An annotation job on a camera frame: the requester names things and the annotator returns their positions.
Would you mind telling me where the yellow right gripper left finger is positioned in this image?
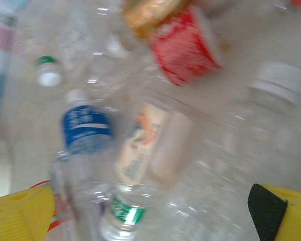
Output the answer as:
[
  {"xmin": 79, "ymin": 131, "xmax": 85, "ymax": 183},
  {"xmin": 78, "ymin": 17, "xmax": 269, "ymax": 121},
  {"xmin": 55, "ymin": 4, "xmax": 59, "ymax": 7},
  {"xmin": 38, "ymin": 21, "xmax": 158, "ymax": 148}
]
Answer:
[{"xmin": 0, "ymin": 185, "xmax": 56, "ymax": 241}]

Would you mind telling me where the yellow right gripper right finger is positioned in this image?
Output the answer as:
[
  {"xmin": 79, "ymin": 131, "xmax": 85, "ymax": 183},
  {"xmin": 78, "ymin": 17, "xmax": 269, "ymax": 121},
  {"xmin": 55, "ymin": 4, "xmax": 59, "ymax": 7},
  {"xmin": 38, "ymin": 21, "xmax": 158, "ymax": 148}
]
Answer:
[{"xmin": 247, "ymin": 183, "xmax": 301, "ymax": 241}]

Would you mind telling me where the clear bottle orange red label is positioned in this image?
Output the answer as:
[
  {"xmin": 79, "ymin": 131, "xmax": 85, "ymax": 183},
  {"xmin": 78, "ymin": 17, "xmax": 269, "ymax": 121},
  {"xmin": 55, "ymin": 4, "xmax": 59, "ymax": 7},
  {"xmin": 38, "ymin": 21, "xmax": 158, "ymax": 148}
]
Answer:
[{"xmin": 30, "ymin": 179, "xmax": 73, "ymax": 233}]

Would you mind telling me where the clear bottle blue label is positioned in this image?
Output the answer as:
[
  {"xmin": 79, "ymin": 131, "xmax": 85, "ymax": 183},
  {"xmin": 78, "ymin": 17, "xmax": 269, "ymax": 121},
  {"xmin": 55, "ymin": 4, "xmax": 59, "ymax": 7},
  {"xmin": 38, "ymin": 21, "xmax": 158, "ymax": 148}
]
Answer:
[{"xmin": 50, "ymin": 89, "xmax": 116, "ymax": 226}]

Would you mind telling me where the large clear bottle white cap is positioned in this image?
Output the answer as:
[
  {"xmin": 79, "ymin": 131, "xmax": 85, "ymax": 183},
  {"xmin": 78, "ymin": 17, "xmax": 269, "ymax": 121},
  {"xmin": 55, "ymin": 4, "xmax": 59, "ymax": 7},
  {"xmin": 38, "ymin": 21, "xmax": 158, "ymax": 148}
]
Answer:
[{"xmin": 203, "ymin": 61, "xmax": 301, "ymax": 176}]

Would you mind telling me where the small bottle green label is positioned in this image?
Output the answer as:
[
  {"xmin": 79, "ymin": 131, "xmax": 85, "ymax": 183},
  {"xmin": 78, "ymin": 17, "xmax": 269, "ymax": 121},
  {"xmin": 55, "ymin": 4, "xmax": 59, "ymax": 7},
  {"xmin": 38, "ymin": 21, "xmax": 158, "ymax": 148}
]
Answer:
[{"xmin": 34, "ymin": 55, "xmax": 65, "ymax": 88}]

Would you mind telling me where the clear bottle pale yellow label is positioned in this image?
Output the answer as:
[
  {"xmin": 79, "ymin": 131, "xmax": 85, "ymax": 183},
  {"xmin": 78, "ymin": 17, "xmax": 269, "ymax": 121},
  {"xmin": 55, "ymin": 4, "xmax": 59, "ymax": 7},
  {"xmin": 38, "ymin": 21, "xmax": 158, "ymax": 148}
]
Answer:
[{"xmin": 114, "ymin": 100, "xmax": 199, "ymax": 188}]

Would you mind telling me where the clear square plastic package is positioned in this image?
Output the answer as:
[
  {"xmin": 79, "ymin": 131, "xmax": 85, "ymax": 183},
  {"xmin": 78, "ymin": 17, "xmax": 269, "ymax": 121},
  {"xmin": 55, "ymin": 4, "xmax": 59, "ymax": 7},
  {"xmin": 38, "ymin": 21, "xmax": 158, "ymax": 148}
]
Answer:
[{"xmin": 56, "ymin": 10, "xmax": 96, "ymax": 71}]

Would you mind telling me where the red box carton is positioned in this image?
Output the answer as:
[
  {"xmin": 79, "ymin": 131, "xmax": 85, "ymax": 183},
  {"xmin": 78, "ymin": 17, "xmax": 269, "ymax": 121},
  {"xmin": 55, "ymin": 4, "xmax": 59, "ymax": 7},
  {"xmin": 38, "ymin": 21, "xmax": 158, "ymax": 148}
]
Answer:
[{"xmin": 149, "ymin": 7, "xmax": 223, "ymax": 87}]

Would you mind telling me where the clear bottle green label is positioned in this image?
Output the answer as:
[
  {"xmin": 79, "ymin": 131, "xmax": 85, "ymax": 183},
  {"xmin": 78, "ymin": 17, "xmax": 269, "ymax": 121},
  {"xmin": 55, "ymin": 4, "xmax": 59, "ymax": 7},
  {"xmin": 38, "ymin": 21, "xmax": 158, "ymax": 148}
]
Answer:
[{"xmin": 99, "ymin": 184, "xmax": 151, "ymax": 241}]

